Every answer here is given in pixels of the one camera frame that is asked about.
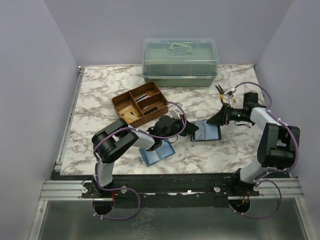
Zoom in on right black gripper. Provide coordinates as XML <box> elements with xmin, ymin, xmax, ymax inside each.
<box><xmin>207</xmin><ymin>103</ymin><xmax>250</xmax><ymax>126</ymax></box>

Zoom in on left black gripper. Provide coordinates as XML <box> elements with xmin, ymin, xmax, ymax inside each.
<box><xmin>161</xmin><ymin>114</ymin><xmax>199</xmax><ymax>141</ymax></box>

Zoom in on black leather card holder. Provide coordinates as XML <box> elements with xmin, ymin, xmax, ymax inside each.
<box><xmin>190</xmin><ymin>120</ymin><xmax>222</xmax><ymax>142</ymax></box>

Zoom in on dark credit card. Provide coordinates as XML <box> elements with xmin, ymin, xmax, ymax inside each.
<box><xmin>143</xmin><ymin>106</ymin><xmax>158</xmax><ymax>116</ymax></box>

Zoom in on brown wicker divided tray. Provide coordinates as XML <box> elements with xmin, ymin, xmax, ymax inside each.
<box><xmin>111</xmin><ymin>82</ymin><xmax>169</xmax><ymax>128</ymax></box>

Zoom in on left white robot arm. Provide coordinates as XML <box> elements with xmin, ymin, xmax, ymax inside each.
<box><xmin>91</xmin><ymin>115</ymin><xmax>199</xmax><ymax>198</ymax></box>

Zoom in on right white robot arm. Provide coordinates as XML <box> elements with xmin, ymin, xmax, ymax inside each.
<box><xmin>206</xmin><ymin>92</ymin><xmax>301</xmax><ymax>196</ymax></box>

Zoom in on blue plastic card sleeve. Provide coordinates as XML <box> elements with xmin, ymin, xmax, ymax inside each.
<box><xmin>139</xmin><ymin>141</ymin><xmax>176</xmax><ymax>167</ymax></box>

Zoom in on gold cards in tray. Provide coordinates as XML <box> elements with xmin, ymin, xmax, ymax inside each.
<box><xmin>119</xmin><ymin>105</ymin><xmax>140</xmax><ymax>124</ymax></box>

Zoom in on green clear-lid storage box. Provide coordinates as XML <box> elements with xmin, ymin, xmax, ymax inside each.
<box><xmin>142</xmin><ymin>38</ymin><xmax>219</xmax><ymax>87</ymax></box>

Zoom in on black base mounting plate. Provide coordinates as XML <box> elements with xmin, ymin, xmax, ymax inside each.
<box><xmin>82</xmin><ymin>172</ymin><xmax>261</xmax><ymax>210</ymax></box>

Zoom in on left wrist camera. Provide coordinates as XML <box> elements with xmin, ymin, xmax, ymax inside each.
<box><xmin>168</xmin><ymin>102</ymin><xmax>183</xmax><ymax>120</ymax></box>

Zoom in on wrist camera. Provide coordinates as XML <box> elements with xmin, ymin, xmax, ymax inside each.
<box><xmin>224</xmin><ymin>87</ymin><xmax>237</xmax><ymax>105</ymax></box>
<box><xmin>168</xmin><ymin>102</ymin><xmax>183</xmax><ymax>120</ymax></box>

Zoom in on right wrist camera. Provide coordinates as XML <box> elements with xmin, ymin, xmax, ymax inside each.
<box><xmin>224</xmin><ymin>87</ymin><xmax>237</xmax><ymax>105</ymax></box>

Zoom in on yellow handled pliers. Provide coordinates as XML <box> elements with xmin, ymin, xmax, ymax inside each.
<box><xmin>215</xmin><ymin>84</ymin><xmax>225</xmax><ymax>104</ymax></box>

